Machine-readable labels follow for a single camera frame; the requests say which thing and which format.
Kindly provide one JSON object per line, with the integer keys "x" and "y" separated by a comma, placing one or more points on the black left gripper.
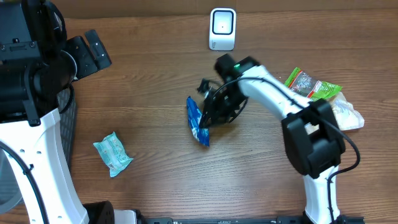
{"x": 79, "y": 46}

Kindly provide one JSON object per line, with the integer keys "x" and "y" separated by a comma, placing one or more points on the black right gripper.
{"x": 216, "y": 116}

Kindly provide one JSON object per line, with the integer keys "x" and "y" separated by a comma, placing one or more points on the blue Oreo packet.
{"x": 194, "y": 117}

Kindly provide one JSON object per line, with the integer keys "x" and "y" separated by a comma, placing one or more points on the teal snack packet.
{"x": 113, "y": 154}

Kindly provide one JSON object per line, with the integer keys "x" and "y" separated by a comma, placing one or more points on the green Haribo gummy bag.
{"x": 303, "y": 84}

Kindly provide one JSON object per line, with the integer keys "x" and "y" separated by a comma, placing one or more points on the beige pastry snack bag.
{"x": 346, "y": 116}

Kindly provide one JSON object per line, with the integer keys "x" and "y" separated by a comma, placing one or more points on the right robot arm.
{"x": 312, "y": 140}

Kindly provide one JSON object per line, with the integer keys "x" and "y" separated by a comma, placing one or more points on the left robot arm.
{"x": 38, "y": 61}

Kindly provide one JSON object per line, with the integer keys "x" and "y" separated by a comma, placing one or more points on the white barcode scanner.
{"x": 222, "y": 31}

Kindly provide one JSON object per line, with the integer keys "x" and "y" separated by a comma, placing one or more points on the cardboard back board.
{"x": 87, "y": 9}

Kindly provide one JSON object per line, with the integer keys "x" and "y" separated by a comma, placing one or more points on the grey plastic mesh basket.
{"x": 10, "y": 193}

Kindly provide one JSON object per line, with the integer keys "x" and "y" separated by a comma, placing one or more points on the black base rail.
{"x": 278, "y": 220}

